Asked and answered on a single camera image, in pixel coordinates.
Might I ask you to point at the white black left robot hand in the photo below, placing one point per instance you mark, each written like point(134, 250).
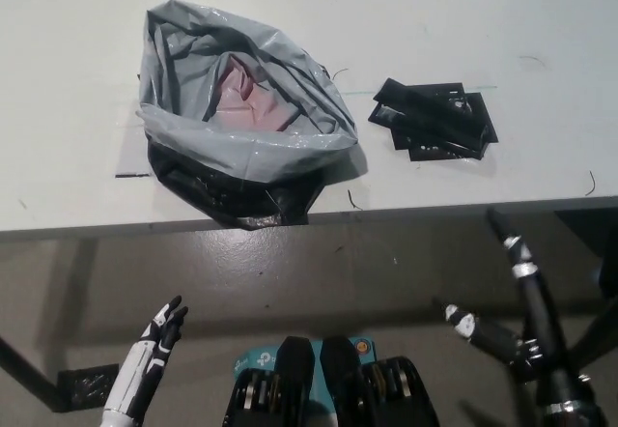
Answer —
point(145, 359)

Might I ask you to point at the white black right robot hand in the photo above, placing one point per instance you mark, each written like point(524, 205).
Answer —
point(497, 340)

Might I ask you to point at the grey and black plastic bag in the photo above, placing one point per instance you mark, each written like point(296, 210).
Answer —
point(251, 156)

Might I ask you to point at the black pole with silver rings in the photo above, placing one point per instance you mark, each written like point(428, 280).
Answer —
point(531, 292)

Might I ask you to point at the teal router box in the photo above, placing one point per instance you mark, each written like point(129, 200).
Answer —
point(246, 364)

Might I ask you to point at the black robot torso blocks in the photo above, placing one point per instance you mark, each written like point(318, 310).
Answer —
point(289, 378)

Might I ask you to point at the black flat plastic pieces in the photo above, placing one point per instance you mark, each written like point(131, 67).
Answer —
point(427, 153)

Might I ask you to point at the pink crumpled sheet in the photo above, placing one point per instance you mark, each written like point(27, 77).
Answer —
point(241, 98)

